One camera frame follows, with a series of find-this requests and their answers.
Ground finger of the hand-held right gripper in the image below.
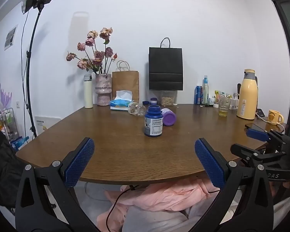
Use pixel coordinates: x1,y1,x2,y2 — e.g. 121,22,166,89
230,144,287,168
246,128,290,148

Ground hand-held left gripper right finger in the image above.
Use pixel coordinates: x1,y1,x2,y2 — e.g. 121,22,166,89
191,138,274,232

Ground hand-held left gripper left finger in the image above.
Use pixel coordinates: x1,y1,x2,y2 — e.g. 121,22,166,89
15,137,97,232

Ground black phone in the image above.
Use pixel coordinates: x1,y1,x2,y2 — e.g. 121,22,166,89
245,123,269,132

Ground yellow mug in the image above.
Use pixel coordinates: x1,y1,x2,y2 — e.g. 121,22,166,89
267,110,284,125

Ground yellow thermos jug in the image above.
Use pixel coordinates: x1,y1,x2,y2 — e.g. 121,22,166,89
236,69,258,120

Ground glass with yellow liquid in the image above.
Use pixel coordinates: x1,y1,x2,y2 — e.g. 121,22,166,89
218,97,230,117

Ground colourful snack packets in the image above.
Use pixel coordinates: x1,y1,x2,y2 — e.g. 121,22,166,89
215,90,232,99

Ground pink cloth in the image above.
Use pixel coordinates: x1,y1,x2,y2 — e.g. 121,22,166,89
97,177,223,232

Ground purple plastic bottle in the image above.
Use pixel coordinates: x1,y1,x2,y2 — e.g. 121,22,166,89
161,108,177,126

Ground tall glass bottle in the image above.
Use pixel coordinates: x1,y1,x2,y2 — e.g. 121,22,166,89
202,75,210,105

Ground blue plastic bottle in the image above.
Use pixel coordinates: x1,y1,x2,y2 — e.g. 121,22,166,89
144,105,164,137

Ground white thermos bottle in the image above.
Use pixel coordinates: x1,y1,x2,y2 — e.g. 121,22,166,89
84,74,93,109

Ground blue soda can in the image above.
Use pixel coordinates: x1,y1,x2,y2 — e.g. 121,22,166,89
194,85,203,105

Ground blue tissue pack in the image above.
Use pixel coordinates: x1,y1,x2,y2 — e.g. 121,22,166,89
110,90,134,112

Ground black jacket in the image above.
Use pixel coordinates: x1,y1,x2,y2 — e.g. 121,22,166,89
0,129,37,208

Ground clear container with grains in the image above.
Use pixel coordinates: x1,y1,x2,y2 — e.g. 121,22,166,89
160,90,178,106

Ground pink stone vase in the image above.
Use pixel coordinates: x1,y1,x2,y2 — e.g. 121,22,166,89
95,74,112,106

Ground grey cloth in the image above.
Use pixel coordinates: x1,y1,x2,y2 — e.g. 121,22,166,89
122,205,192,232

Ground brown paper bag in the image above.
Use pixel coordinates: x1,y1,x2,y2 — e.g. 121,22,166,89
112,60,140,103

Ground purple coral decoration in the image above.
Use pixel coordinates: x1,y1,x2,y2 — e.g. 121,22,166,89
0,83,12,109

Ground black paper bag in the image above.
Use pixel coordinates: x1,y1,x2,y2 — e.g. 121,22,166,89
148,37,183,91

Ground dried pink flowers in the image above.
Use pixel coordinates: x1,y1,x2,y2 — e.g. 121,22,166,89
66,27,118,74

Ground dark door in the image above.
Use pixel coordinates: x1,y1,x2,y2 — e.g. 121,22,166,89
269,0,290,97

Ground black light stand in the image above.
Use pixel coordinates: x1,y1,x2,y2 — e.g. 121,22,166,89
26,3,45,139

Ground white cable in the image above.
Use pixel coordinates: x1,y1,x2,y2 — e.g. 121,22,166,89
257,115,285,126

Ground black cable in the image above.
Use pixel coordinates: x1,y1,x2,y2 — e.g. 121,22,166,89
106,185,141,232

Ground wire shelf rack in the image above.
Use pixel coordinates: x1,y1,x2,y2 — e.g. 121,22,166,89
0,107,18,148

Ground wall poster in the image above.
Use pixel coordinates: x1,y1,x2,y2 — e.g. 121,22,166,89
4,24,18,51

